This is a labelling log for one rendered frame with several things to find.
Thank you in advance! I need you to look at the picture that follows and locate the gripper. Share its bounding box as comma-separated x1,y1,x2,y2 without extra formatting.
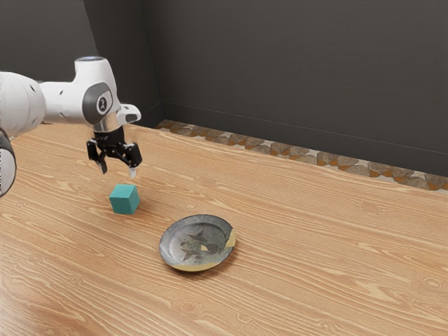
86,127,144,179

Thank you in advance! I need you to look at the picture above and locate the teal cube block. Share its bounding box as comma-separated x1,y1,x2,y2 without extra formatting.
108,183,141,216

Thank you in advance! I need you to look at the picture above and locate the grey patterned plate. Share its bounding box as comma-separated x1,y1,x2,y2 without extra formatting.
158,214,237,274

